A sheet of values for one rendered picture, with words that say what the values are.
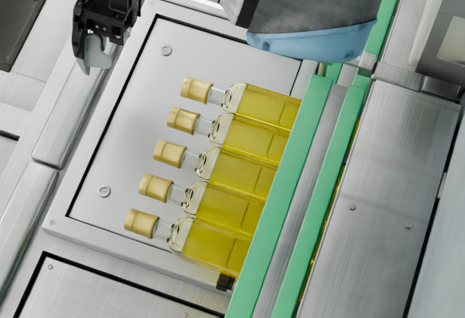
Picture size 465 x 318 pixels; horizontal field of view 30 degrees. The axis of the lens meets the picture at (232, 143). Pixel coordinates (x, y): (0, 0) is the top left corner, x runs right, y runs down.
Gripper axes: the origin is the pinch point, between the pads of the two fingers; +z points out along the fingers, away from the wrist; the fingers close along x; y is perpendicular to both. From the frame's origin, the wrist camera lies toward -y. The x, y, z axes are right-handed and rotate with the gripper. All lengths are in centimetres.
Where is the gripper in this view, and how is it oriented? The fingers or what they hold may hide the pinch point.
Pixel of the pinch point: (90, 55)
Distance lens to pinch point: 142.1
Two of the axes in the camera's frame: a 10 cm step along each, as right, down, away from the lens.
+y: 9.4, 3.1, -1.3
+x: 3.3, -7.4, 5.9
